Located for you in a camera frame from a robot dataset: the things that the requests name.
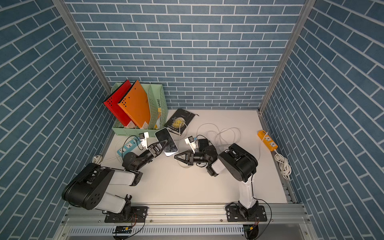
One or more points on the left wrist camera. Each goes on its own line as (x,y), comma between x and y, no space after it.
(143,137)

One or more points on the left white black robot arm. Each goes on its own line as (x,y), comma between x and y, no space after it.
(88,190)

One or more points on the mint green file organizer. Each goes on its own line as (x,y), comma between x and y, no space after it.
(124,126)

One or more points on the black smartphone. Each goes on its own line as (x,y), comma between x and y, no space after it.
(170,148)

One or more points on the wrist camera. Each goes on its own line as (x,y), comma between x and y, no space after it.
(191,141)
(143,137)

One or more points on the blue power strip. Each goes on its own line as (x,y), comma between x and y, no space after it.
(131,145)

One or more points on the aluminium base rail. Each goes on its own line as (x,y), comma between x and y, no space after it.
(191,214)

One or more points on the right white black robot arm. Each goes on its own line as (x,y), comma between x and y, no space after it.
(239,163)

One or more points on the orange power strip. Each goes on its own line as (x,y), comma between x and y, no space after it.
(267,140)

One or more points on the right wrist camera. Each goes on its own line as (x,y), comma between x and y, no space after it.
(191,141)

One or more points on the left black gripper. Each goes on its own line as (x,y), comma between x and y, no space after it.
(153,152)

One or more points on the black book gold emblem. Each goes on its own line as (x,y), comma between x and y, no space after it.
(179,121)

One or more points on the orange folder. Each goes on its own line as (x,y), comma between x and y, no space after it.
(135,104)

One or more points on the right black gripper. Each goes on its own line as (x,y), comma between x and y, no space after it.
(191,158)

